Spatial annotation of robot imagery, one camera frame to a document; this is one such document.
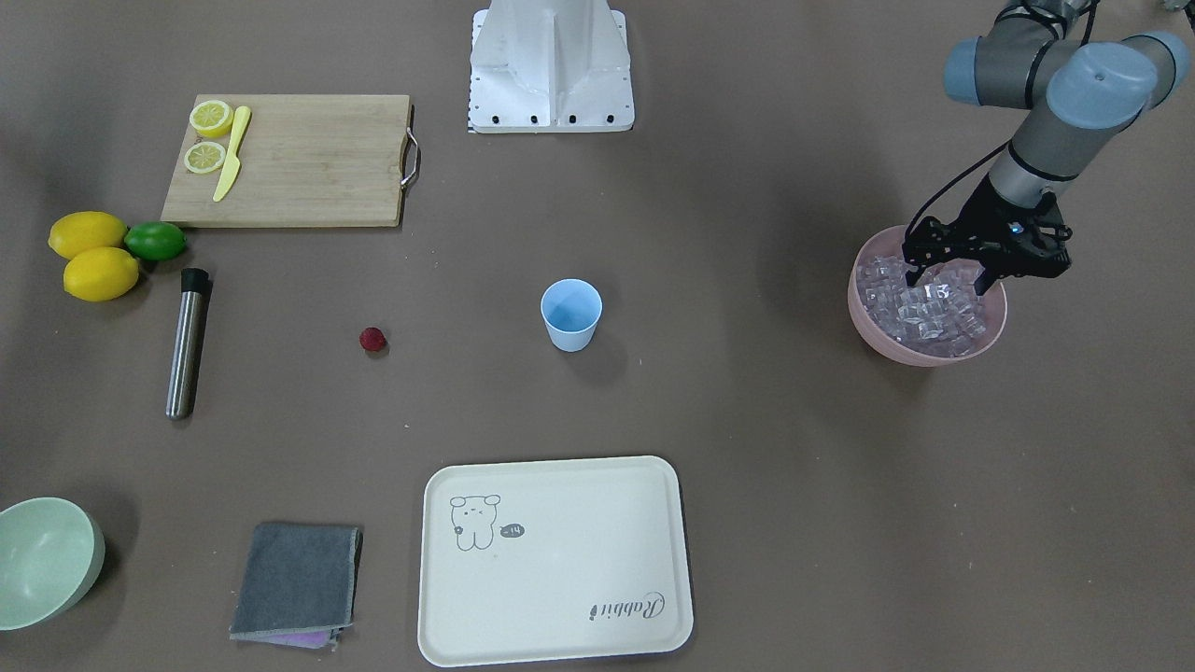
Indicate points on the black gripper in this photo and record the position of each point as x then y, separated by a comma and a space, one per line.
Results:
982, 211

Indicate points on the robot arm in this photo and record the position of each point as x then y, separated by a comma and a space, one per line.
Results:
1078, 96

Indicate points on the pink bowl of ice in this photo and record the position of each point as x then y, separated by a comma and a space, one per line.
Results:
938, 320

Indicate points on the light blue plastic cup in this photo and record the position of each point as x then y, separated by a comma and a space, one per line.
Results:
571, 309

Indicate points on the cream rabbit serving tray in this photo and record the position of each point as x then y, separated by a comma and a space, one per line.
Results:
553, 560

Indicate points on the red strawberry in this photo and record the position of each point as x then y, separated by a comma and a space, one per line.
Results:
373, 340

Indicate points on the grey folded cloth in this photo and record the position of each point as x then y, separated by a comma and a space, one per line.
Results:
299, 585

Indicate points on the yellow plastic knife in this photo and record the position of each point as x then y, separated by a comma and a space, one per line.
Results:
230, 169

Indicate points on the lemon slice lower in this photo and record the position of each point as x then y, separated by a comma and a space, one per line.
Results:
204, 158

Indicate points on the lemon slice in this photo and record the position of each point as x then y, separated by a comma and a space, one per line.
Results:
204, 158
212, 119

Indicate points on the lemon slice upper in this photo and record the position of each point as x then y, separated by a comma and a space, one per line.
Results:
212, 119

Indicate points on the steel muddler black tip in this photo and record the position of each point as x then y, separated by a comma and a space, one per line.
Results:
189, 338

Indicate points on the green lime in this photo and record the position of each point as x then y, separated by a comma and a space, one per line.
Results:
155, 241

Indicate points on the yellow lemon lower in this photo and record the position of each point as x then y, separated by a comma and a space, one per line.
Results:
100, 274

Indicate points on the yellow lemon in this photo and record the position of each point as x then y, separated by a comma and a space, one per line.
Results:
100, 274
82, 231

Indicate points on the yellow lemon upper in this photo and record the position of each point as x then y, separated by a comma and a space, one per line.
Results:
82, 231

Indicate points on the mint green bowl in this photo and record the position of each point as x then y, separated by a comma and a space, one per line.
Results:
52, 552

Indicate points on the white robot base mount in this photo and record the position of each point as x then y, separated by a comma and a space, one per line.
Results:
550, 67

